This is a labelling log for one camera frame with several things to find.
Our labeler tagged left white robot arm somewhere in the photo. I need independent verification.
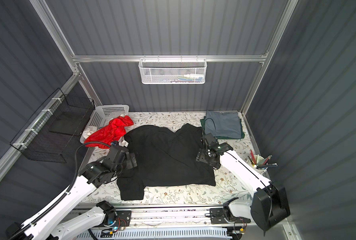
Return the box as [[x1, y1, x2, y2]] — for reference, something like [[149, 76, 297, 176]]
[[6, 140, 137, 240]]

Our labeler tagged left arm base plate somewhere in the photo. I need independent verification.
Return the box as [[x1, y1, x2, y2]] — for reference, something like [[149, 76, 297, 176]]
[[94, 210, 132, 229]]

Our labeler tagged white plastic laundry basket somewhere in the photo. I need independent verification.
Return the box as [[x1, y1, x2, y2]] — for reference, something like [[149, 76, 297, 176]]
[[85, 105, 129, 130]]

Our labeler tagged floral table mat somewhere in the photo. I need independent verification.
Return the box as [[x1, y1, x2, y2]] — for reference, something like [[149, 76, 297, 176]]
[[81, 112, 252, 206]]

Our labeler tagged white wire wall basket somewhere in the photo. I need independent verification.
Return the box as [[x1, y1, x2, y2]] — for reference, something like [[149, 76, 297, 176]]
[[138, 59, 208, 85]]

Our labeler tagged aluminium front rail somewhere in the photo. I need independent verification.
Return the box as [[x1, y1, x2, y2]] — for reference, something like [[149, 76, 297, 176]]
[[114, 205, 237, 229]]

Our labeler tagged black wire wall basket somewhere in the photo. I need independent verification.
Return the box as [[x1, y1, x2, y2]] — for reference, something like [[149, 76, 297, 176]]
[[10, 90, 95, 164]]

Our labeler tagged folded grey-blue t-shirt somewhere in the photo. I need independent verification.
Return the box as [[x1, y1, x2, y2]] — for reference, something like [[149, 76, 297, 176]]
[[204, 111, 242, 138]]

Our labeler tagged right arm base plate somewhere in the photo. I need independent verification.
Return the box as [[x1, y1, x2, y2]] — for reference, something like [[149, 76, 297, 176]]
[[205, 208, 251, 225]]

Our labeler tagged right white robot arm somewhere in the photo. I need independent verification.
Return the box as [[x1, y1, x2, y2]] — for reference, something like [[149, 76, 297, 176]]
[[196, 134, 291, 232]]

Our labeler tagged red t-shirt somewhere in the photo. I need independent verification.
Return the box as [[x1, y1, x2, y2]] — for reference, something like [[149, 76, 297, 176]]
[[84, 116, 134, 149]]

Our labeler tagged white pen cup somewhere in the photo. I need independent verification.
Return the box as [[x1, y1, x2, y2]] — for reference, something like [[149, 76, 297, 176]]
[[247, 150, 278, 174]]

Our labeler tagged white cloth in basket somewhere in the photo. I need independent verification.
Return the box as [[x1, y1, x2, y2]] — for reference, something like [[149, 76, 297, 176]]
[[82, 126, 98, 139]]

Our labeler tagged white slotted cable duct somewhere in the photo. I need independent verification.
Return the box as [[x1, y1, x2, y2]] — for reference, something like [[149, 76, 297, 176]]
[[73, 227, 232, 240]]

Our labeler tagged black t-shirt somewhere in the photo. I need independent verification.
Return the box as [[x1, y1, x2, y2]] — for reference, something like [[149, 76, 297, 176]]
[[116, 124, 216, 201]]

